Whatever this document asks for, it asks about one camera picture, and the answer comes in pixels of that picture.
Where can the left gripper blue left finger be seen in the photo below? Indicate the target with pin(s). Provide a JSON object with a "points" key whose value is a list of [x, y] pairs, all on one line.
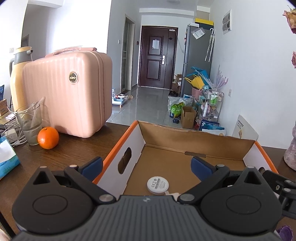
{"points": [[82, 179]]}

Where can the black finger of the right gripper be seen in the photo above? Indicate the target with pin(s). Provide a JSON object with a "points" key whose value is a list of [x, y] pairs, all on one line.
{"points": [[276, 195]]}

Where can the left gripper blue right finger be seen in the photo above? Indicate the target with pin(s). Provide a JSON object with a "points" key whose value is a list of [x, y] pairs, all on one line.
{"points": [[211, 178]]}

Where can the white round tape roll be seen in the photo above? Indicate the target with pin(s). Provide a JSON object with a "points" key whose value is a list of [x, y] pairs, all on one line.
{"points": [[157, 185]]}

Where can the lilac ceramic vase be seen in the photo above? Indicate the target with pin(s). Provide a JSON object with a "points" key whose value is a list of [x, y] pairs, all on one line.
{"points": [[290, 154]]}

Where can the orange fruit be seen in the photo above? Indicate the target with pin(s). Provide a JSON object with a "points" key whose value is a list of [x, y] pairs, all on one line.
{"points": [[48, 137]]}

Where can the white leaning board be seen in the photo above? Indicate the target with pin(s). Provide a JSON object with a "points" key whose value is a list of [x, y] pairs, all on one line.
{"points": [[243, 130]]}

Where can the small brown cardboard box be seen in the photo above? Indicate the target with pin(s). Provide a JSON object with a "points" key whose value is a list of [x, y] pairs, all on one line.
{"points": [[188, 116]]}

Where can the red cardboard tray box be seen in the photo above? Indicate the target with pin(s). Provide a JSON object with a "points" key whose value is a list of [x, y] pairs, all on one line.
{"points": [[146, 150]]}

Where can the metal storage rack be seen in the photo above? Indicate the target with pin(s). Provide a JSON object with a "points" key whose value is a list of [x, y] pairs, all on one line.
{"points": [[211, 103]]}

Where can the green plastic bag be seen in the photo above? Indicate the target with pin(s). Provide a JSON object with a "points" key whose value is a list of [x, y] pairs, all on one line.
{"points": [[176, 109]]}

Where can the blue tissue pack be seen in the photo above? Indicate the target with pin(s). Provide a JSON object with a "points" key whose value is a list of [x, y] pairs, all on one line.
{"points": [[8, 158]]}

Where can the clear glass cup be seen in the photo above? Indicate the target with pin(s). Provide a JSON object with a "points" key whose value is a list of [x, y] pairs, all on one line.
{"points": [[29, 118]]}

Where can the pink hard suitcase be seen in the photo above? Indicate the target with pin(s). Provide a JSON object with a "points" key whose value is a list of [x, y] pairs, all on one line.
{"points": [[74, 85]]}

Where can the yellow blue folded items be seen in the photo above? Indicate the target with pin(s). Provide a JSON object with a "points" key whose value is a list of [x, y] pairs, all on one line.
{"points": [[199, 78]]}

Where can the grey refrigerator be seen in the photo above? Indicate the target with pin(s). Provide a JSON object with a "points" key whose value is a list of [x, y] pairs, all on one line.
{"points": [[195, 53]]}

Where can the beige thermos jug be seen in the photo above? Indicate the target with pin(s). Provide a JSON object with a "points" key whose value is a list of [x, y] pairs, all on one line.
{"points": [[22, 56]]}

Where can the dark brown entrance door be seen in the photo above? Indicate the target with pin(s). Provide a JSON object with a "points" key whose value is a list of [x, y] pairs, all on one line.
{"points": [[157, 56]]}

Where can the dried pink roses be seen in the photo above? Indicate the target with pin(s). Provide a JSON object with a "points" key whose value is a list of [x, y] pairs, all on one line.
{"points": [[290, 16]]}

